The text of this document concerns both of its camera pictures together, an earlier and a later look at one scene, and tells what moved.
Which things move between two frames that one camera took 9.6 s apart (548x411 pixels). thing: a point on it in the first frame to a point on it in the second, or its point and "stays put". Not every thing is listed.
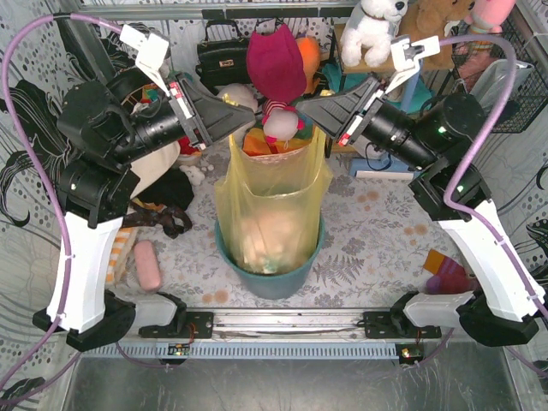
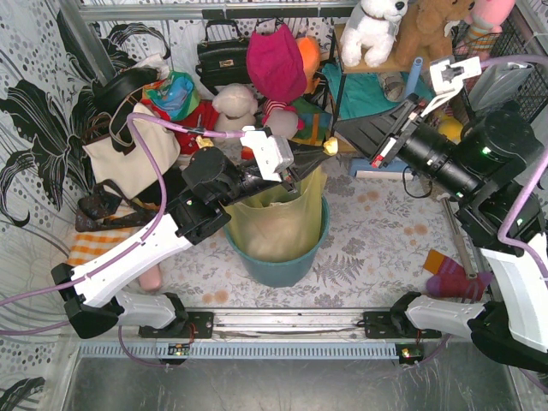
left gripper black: (188, 116) to (289, 172)
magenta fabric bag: (275, 63) stays put
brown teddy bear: (424, 19) stays put
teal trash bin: (271, 286) to (280, 273)
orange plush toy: (310, 50) stays put
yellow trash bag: (271, 205) stays put
